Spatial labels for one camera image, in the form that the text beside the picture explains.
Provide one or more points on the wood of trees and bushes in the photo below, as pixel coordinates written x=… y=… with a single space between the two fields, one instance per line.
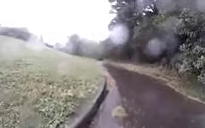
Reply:
x=176 y=33

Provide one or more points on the grass slope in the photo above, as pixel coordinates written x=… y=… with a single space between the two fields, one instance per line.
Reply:
x=33 y=86

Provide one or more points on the wet dark asphalt path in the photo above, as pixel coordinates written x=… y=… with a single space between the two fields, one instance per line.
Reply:
x=146 y=100

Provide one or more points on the distant row of trees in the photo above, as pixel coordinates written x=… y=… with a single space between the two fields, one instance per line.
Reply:
x=80 y=46

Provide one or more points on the grey stone kerb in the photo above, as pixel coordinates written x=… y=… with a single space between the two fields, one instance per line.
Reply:
x=90 y=108

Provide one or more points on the grass and dirt verge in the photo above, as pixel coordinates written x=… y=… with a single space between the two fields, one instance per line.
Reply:
x=176 y=80

